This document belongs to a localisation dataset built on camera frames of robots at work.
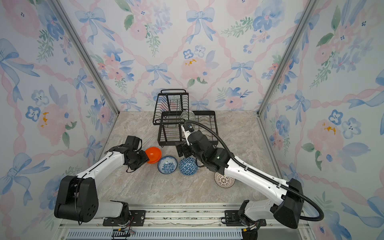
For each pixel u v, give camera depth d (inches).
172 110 44.6
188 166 35.5
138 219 29.1
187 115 33.7
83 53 33.2
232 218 28.8
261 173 17.3
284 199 15.5
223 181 33.7
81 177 17.7
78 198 16.5
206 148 20.3
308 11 27.5
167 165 36.1
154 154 36.4
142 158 31.5
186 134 24.2
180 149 23.9
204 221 29.0
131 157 26.1
